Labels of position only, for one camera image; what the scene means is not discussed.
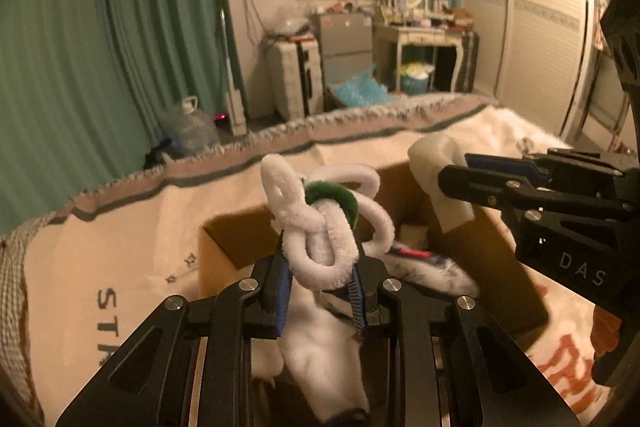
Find white stick vacuum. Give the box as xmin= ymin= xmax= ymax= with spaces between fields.
xmin=220 ymin=9 xmax=247 ymax=136

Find white suitcase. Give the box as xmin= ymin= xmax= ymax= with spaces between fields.
xmin=267 ymin=39 xmax=324 ymax=120

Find checkered green bedsheet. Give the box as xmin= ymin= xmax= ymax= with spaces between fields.
xmin=1 ymin=212 xmax=54 ymax=426

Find large green curtain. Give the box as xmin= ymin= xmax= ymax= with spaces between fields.
xmin=1 ymin=0 xmax=242 ymax=232

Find white dressing table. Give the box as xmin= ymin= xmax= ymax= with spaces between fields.
xmin=372 ymin=6 xmax=480 ymax=93

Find white sliding wardrobe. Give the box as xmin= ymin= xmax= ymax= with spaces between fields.
xmin=463 ymin=0 xmax=594 ymax=138

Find clear water jug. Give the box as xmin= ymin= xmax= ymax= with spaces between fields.
xmin=160 ymin=96 xmax=220 ymax=156

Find open cardboard box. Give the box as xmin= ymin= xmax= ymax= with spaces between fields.
xmin=198 ymin=164 xmax=549 ymax=345

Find large patterned tissue pack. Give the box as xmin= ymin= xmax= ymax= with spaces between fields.
xmin=383 ymin=223 xmax=480 ymax=297

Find white green pipe-cleaner toy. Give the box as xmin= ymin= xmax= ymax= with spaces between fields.
xmin=260 ymin=154 xmax=395 ymax=291

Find cream printed blanket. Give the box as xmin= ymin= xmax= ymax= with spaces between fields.
xmin=25 ymin=94 xmax=610 ymax=425

